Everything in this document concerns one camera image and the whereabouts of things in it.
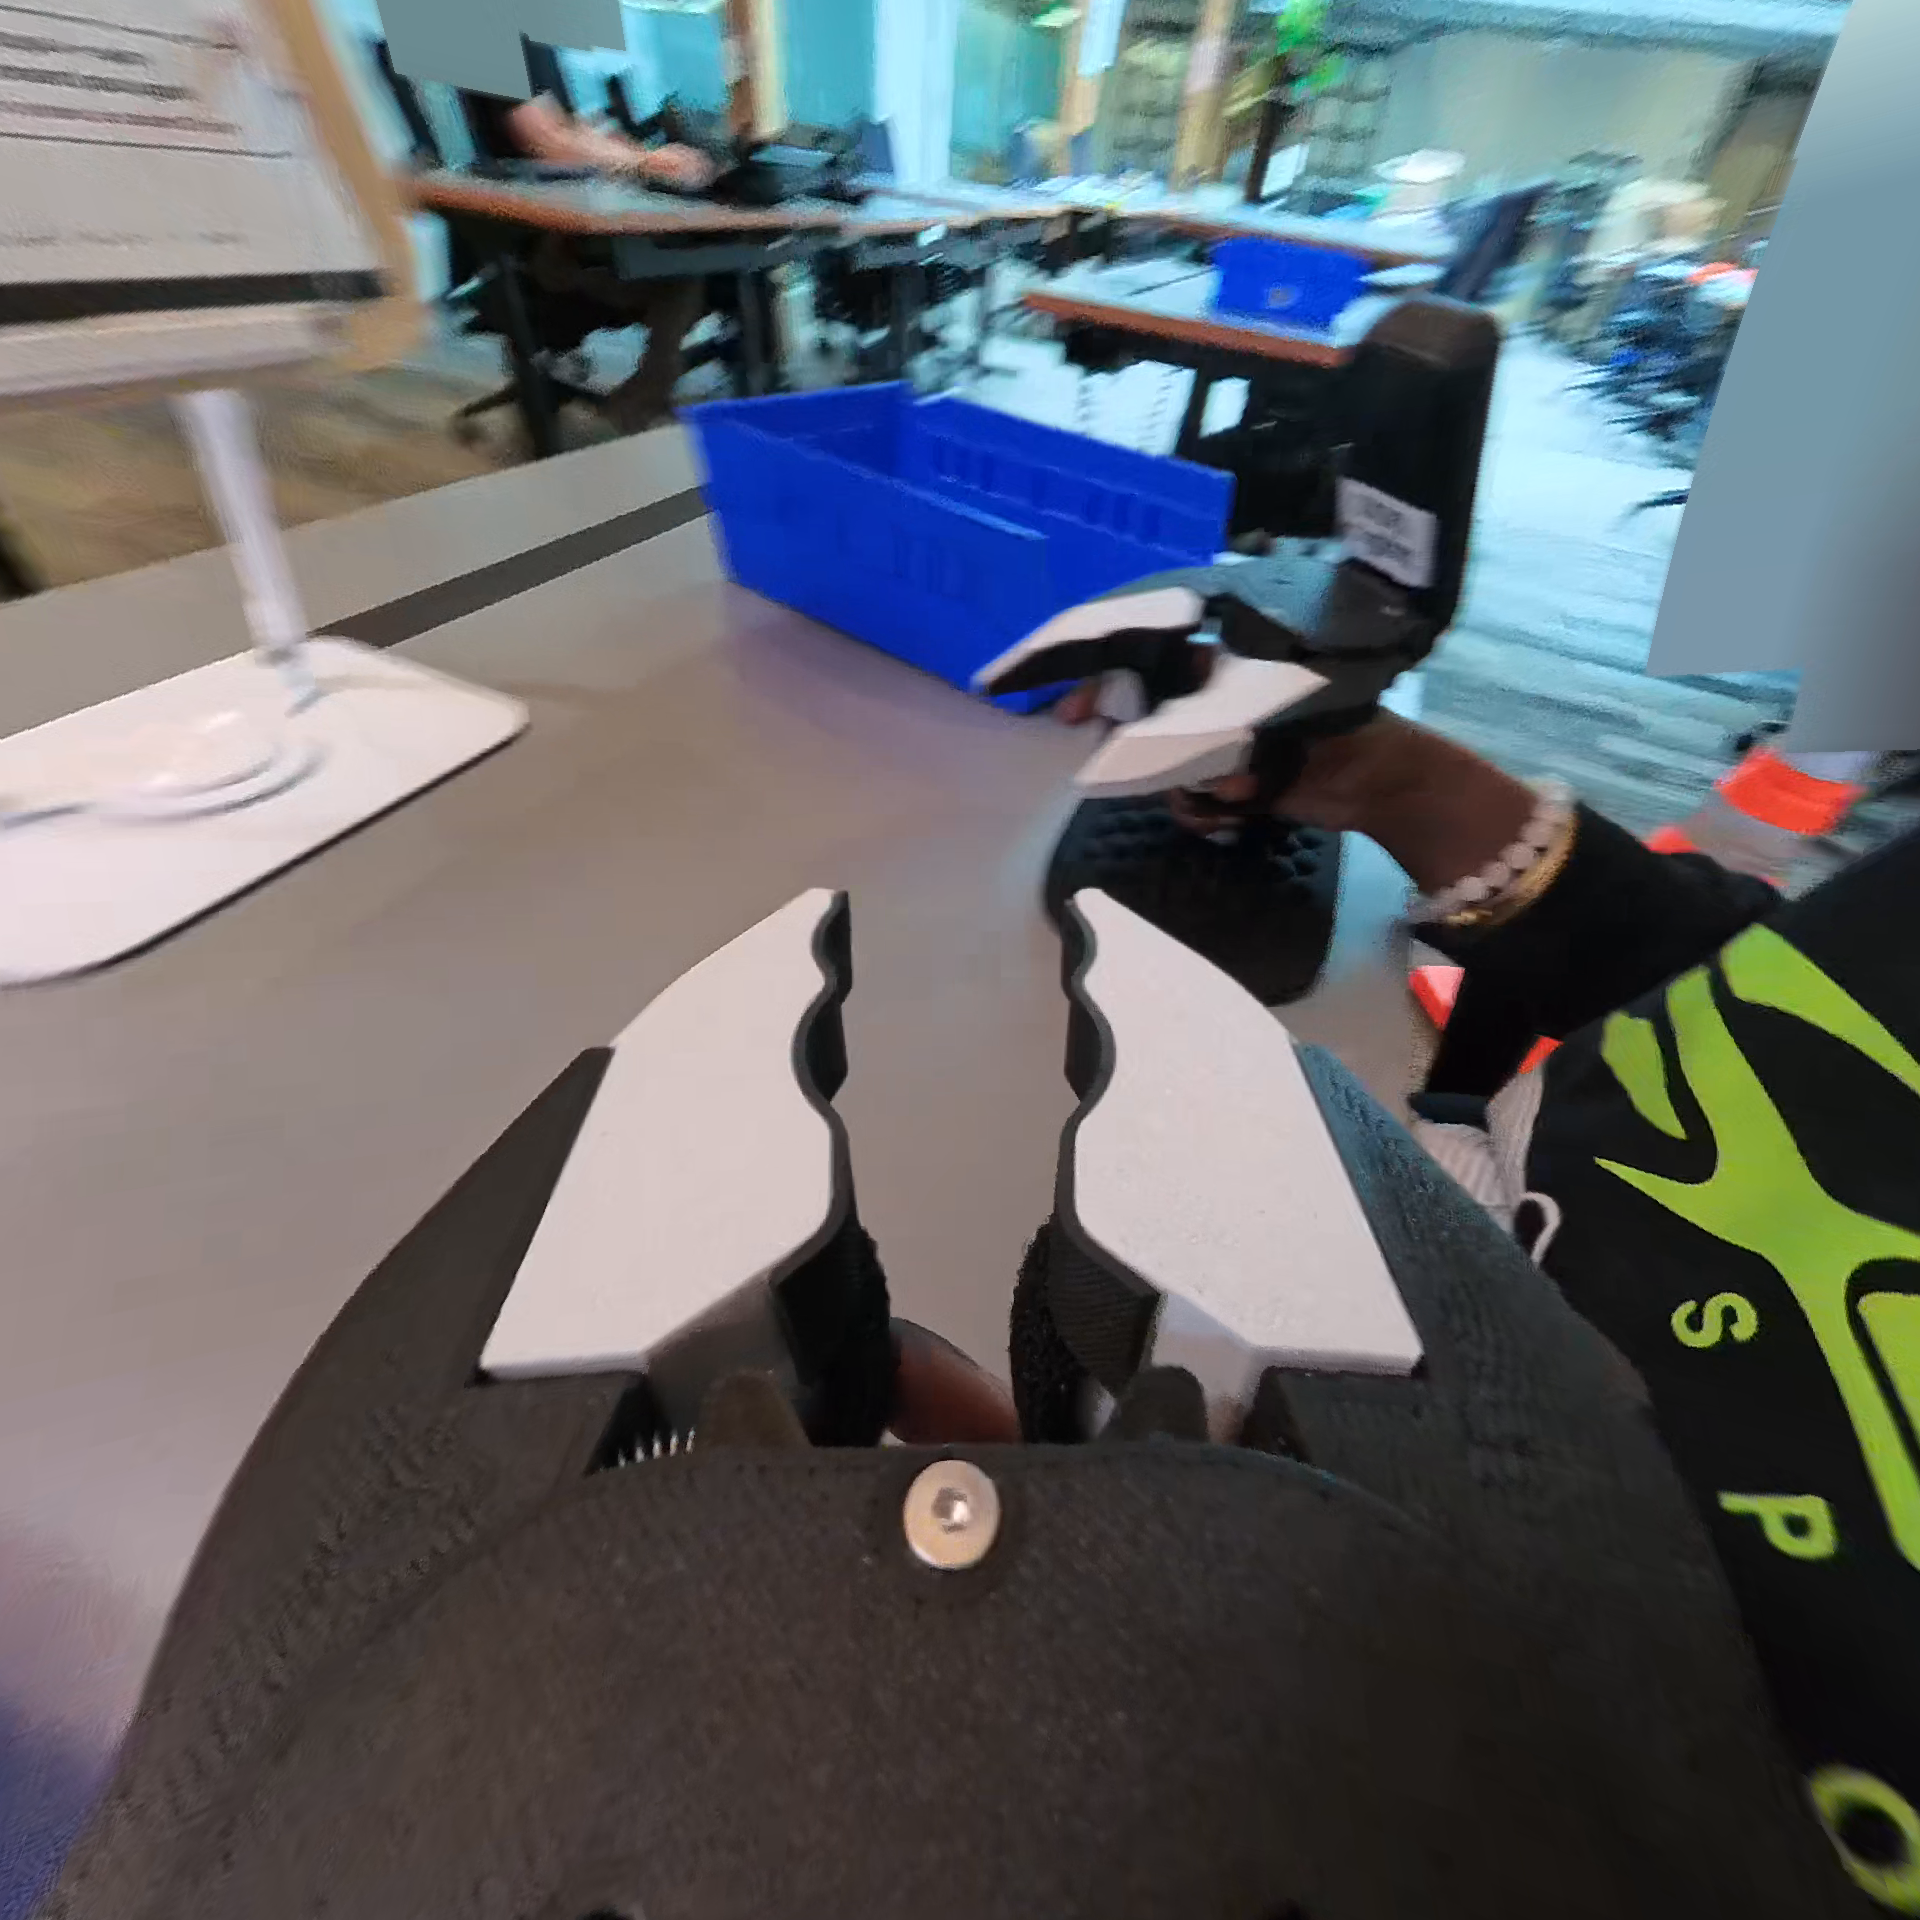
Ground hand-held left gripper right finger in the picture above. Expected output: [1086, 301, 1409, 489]
[1015, 889, 1427, 1435]

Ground wooden office desk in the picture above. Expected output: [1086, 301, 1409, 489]
[403, 168, 907, 457]
[1022, 273, 1418, 399]

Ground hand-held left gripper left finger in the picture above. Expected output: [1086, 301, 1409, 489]
[481, 889, 896, 1431]

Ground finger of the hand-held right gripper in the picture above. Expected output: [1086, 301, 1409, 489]
[975, 585, 1212, 722]
[1072, 651, 1340, 800]

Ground person's right forearm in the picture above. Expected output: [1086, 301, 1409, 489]
[1411, 796, 1809, 1100]

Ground large blue plastic bin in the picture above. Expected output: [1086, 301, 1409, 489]
[689, 379, 1242, 711]

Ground black mesh cushion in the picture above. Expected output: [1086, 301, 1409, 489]
[1042, 793, 1347, 1010]

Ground person's black printed shirt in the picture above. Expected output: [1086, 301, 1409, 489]
[1473, 901, 1920, 1920]

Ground beaded bracelets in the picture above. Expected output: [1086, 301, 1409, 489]
[1402, 784, 1586, 935]

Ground sign on white stand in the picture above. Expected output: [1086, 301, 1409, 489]
[0, 0, 537, 991]

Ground person's right hand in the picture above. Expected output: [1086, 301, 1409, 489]
[1170, 715, 1510, 893]

